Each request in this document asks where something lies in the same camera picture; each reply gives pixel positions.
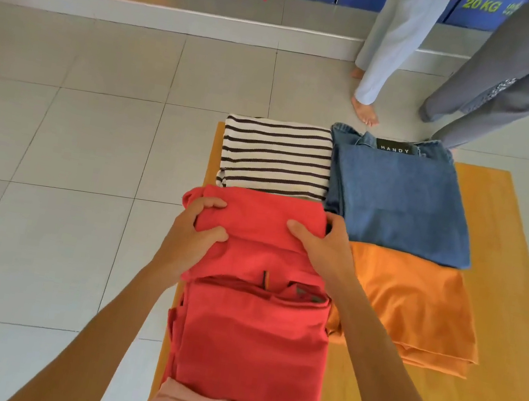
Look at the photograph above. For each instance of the folded blue denim jeans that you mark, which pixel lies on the folded blue denim jeans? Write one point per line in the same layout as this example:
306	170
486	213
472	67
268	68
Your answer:
404	205

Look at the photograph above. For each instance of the folded striped shirt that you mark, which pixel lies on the folded striped shirt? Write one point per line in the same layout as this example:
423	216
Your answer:
276	157

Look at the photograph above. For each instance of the person's right forearm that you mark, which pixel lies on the person's right forearm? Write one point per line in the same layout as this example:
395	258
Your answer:
385	382

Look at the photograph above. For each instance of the person's right thumb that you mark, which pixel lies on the person's right thumb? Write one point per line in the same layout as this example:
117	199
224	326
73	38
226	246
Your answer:
303	234

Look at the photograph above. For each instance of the folded orange cloth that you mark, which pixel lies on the folded orange cloth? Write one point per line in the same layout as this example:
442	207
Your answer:
417	307

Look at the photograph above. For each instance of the person's left forearm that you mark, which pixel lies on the person's left forearm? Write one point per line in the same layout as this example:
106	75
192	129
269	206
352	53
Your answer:
98	336

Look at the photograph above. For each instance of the red garment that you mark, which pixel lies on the red garment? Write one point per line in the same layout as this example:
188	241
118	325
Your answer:
252	341

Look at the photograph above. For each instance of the person's right hand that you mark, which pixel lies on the person's right hand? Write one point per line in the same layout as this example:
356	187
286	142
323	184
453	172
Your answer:
330	258

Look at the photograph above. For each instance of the person's left hand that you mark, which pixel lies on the person's left hand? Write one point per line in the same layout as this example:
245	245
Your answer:
180	244

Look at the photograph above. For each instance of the person's left thumb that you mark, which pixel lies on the person's left thumb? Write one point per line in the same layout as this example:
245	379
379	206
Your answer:
213	236

